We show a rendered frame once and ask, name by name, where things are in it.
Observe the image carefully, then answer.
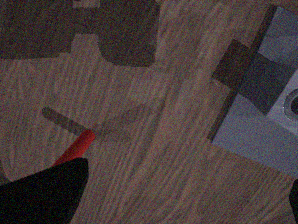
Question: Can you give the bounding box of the red peg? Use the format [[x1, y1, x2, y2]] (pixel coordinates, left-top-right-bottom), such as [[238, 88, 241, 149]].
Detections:
[[51, 129, 96, 168]]

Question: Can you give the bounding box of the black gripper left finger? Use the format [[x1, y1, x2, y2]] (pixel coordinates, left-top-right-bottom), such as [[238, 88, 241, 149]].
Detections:
[[0, 157, 89, 224]]

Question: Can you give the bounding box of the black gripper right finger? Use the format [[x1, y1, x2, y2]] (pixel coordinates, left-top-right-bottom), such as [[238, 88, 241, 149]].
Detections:
[[289, 180, 298, 224]]

